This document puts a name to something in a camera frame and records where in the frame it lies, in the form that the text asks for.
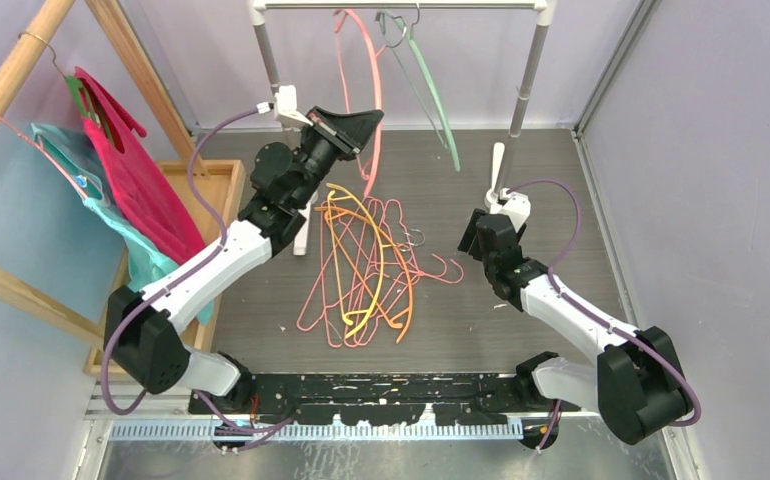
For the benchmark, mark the red garment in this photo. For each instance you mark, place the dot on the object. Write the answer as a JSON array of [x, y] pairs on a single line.
[[160, 234]]

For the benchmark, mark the orange plastic hanger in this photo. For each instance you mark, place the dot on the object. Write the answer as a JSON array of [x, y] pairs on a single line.
[[408, 291]]

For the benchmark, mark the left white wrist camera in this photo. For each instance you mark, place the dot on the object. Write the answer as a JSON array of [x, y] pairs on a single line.
[[284, 108]]

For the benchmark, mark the pink hanger on wood rack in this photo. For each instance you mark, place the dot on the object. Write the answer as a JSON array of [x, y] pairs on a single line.
[[77, 186]]

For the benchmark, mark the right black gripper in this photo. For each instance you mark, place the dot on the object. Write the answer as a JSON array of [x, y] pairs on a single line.
[[470, 238]]

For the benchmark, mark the yellow plastic hanger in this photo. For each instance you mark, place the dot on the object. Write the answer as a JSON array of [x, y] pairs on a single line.
[[363, 249]]

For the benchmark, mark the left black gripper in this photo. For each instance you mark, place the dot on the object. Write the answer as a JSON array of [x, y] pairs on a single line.
[[346, 133]]

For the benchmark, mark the metal clothes rack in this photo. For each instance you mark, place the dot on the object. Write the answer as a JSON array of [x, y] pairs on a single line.
[[396, 90]]

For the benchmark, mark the thick pink plastic hanger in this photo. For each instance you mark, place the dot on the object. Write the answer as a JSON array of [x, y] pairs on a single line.
[[368, 171]]

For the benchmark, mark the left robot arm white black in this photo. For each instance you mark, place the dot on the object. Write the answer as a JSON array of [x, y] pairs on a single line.
[[144, 327]]

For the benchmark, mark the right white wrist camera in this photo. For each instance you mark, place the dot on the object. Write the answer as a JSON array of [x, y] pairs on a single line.
[[516, 206]]

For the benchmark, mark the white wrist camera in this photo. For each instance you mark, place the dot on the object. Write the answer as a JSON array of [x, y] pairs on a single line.
[[284, 108], [516, 206]]

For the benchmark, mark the aluminium frame rail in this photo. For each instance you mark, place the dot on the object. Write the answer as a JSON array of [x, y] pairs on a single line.
[[180, 415]]

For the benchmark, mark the green hanger gold hook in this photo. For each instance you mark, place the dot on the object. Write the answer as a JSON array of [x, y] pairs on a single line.
[[86, 103]]

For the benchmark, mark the mint green plastic hanger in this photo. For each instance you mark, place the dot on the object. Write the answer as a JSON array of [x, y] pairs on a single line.
[[397, 32]]

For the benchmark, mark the teal garment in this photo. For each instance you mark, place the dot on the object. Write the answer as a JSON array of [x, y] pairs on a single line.
[[120, 225]]

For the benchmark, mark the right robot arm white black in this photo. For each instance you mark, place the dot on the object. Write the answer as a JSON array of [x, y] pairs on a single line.
[[633, 380]]

